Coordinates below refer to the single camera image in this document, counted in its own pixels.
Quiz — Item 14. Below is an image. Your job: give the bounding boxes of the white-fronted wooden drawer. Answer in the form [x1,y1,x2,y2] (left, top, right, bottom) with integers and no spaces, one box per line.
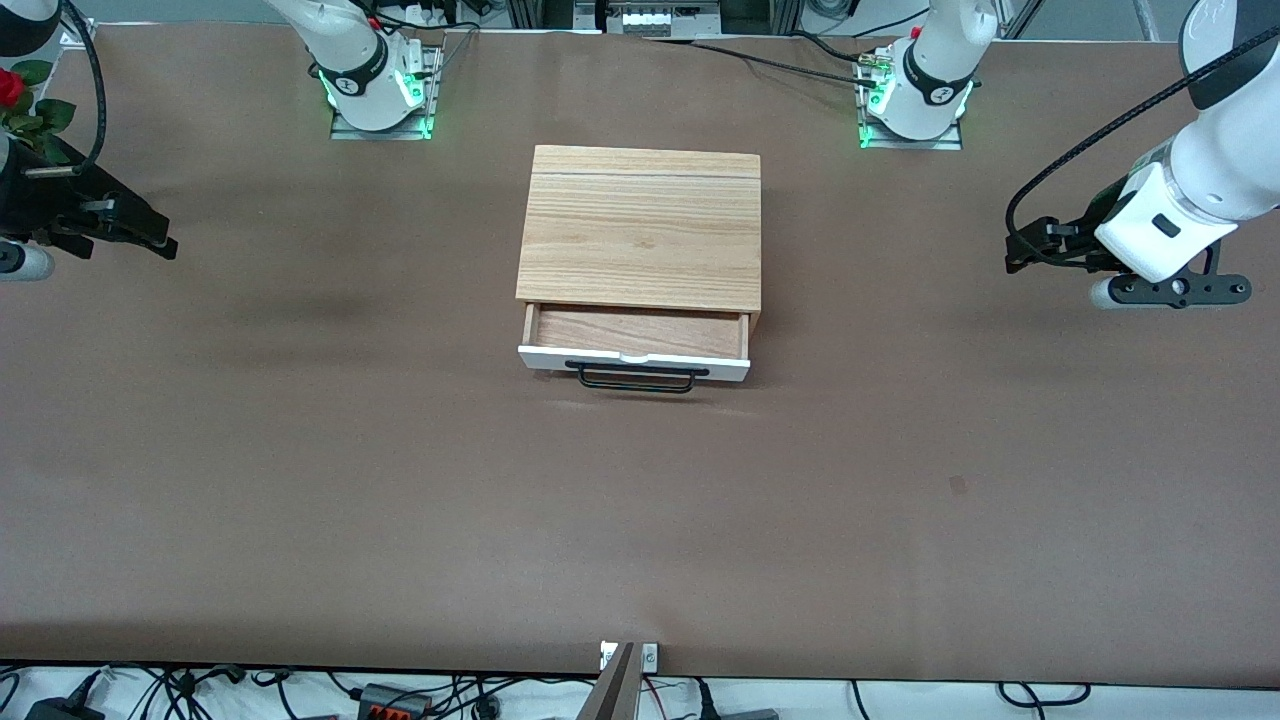
[517,302,753,385]

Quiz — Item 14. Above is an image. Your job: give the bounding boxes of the light wooden drawer cabinet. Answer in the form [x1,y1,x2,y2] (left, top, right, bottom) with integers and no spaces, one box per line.
[515,144,766,341]

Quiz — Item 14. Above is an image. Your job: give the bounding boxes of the black cylindrical vase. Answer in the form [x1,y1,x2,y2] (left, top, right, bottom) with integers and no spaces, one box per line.
[0,140,169,241]

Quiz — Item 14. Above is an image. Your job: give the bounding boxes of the red rose with leaves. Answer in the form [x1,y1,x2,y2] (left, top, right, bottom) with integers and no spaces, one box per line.
[0,58,78,169]

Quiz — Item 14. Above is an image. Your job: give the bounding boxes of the white terminal block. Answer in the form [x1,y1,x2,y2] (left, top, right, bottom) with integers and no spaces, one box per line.
[603,4,703,40]

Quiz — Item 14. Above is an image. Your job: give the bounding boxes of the black adapter with orange levers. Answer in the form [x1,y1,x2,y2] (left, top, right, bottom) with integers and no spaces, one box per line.
[358,683,433,720]

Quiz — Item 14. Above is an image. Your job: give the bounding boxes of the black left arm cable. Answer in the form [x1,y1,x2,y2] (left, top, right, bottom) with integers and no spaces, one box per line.
[1004,35,1280,273]

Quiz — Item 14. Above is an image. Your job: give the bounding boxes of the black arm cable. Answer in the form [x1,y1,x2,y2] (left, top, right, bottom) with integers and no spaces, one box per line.
[1004,35,1280,273]
[22,0,109,181]

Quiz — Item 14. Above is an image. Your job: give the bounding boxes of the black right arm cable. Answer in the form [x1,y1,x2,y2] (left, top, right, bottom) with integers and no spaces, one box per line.
[22,0,109,181]

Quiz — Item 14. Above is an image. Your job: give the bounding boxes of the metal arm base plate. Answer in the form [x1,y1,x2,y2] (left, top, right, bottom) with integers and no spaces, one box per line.
[328,38,446,142]
[856,58,965,152]

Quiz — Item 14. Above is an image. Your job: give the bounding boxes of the black braided table cable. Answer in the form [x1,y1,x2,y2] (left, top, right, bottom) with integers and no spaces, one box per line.
[648,36,883,87]

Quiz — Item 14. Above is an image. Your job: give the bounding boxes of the black wire drawer handle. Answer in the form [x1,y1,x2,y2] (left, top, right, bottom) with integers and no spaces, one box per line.
[564,360,711,395]

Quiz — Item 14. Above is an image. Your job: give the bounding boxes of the black looped floor cable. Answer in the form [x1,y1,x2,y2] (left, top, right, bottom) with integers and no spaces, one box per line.
[997,682,1093,709]

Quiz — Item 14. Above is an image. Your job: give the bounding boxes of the tangled black floor cables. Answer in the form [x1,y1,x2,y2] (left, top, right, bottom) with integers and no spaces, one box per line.
[0,662,361,720]

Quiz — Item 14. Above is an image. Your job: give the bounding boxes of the aluminium frame profile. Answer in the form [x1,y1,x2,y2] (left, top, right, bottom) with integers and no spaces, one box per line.
[503,0,803,37]

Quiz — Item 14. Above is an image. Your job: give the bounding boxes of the white pole bracket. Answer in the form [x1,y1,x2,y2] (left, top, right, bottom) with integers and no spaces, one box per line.
[599,641,660,672]

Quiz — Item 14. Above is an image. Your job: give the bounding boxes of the grey camera support pole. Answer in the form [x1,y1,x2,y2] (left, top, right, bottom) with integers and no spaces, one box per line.
[575,641,639,720]

